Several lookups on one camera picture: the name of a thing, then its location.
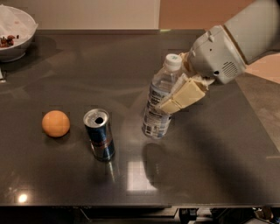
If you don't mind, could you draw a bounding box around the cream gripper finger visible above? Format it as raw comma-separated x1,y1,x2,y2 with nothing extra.
157,73,208,114
179,52,194,77

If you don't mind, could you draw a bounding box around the clear plastic water bottle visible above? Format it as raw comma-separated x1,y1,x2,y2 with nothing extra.
142,53,182,139

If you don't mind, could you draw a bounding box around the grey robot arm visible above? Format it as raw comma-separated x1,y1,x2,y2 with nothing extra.
157,0,280,114

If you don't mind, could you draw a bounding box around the orange fruit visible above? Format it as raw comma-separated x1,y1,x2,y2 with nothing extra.
42,110,70,137

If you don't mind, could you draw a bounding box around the white bowl with snacks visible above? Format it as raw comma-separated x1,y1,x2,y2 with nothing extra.
0,4,38,62

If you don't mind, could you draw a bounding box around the red bull can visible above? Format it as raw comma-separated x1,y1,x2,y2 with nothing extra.
83,108,115,161

